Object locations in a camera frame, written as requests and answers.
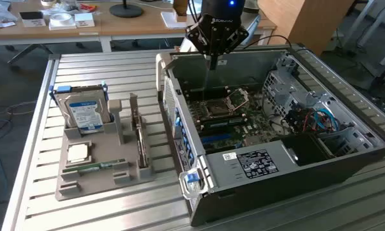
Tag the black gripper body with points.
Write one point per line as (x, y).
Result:
(222, 21)

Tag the graphics card with black cooler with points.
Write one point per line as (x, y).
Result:
(142, 144)

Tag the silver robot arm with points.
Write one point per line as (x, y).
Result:
(254, 22)

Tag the white paper stack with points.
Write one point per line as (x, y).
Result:
(171, 21)

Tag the brown cardboard box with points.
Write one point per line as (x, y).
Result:
(179, 7)

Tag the wooden desk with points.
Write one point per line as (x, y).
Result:
(131, 24)

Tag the wooden cabinet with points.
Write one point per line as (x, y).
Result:
(308, 24)

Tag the black round lamp base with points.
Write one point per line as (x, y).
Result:
(127, 10)

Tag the metal socket cover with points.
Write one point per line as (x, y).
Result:
(228, 99)

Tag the perforated metal drive cage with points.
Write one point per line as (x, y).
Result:
(284, 96)

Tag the CPU socket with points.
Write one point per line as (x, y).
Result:
(216, 109)

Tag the green motherboard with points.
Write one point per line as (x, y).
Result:
(256, 122)

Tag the RAM stick with blue label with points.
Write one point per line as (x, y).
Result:
(222, 123)

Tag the plain white box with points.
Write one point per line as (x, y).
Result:
(84, 20)

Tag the orange small parts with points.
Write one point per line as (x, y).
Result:
(88, 7)

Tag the blue expansion slot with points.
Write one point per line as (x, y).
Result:
(216, 137)

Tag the flat white box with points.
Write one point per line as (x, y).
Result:
(63, 26)

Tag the white tape roll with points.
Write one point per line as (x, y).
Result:
(56, 17)

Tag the hard disk in blue caddy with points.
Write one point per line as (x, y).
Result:
(83, 113)

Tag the beige tape roll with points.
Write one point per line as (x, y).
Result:
(44, 3)

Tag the white box with black top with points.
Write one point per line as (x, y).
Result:
(32, 16)

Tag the silver disk bay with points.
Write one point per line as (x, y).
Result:
(350, 139)

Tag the grey power supply unit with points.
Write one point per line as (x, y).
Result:
(224, 173)

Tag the grey parts rack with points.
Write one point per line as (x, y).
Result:
(106, 154)

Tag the blue case latch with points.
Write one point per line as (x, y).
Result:
(192, 178)

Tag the silver CPU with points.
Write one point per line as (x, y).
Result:
(78, 152)

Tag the clear plastic bag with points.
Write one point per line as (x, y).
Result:
(0, 14)

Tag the green RAM stick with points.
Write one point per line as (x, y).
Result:
(96, 165)

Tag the open black PC case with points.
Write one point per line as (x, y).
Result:
(276, 192)

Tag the white desk frame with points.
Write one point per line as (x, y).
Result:
(366, 12)

